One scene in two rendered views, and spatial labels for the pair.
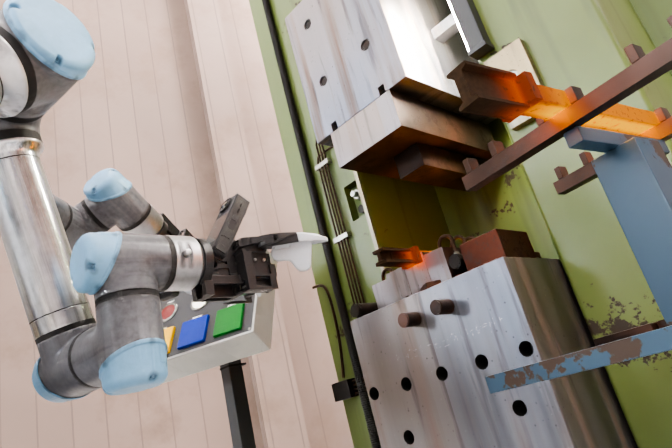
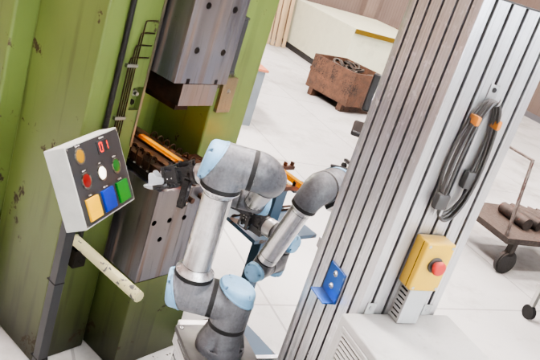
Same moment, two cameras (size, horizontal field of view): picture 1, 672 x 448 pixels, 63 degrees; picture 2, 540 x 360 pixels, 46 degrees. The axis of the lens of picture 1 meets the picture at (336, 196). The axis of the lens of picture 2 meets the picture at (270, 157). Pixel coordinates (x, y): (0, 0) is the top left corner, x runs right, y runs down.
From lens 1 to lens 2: 298 cm
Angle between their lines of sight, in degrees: 102
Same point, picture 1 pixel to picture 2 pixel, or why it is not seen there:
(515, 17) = (239, 65)
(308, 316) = not seen: outside the picture
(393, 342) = (173, 204)
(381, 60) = (223, 67)
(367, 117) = (203, 90)
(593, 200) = not seen: hidden behind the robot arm
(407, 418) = (162, 232)
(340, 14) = (224, 22)
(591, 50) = (244, 97)
